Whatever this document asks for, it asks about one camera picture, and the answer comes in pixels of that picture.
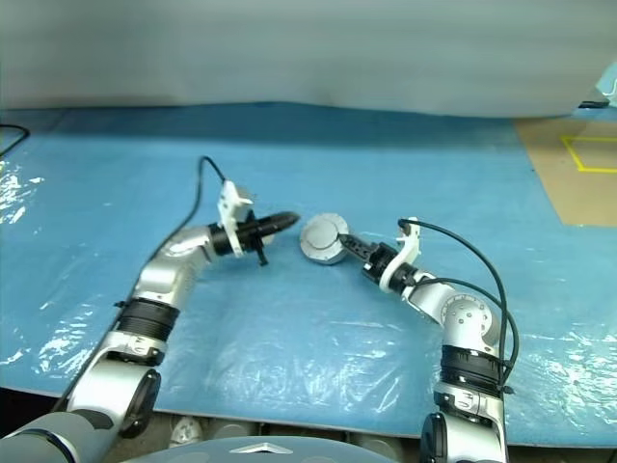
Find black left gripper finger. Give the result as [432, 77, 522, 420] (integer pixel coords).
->
[258, 210, 302, 229]
[261, 218, 302, 235]

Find white foam backdrop sheet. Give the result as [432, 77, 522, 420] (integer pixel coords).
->
[0, 0, 617, 120]

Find thin black cable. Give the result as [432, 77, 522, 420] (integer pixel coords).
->
[0, 123, 31, 158]

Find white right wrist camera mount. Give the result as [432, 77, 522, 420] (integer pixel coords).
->
[378, 216, 423, 294]

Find white rounded shape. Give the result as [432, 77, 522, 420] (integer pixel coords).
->
[170, 417, 204, 450]

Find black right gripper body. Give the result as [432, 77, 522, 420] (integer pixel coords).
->
[361, 243, 401, 286]

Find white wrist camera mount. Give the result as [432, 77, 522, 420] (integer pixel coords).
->
[378, 216, 423, 294]
[216, 180, 255, 257]

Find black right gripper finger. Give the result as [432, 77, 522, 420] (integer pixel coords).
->
[336, 232, 380, 264]

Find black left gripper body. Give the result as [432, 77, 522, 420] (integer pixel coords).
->
[235, 211, 271, 267]

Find grey rounded shape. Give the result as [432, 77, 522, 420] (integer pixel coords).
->
[347, 426, 402, 450]
[206, 418, 259, 441]

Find blue plastic table cover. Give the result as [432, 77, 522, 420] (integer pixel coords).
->
[0, 100, 617, 452]

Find brown cardboard sheet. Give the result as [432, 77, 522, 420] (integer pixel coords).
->
[513, 115, 617, 227]

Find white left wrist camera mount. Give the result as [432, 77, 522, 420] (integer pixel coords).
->
[216, 180, 255, 257]

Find grey robot torso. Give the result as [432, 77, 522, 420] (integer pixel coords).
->
[166, 436, 382, 463]

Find silver notched motor lid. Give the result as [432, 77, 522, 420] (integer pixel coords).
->
[299, 211, 349, 264]

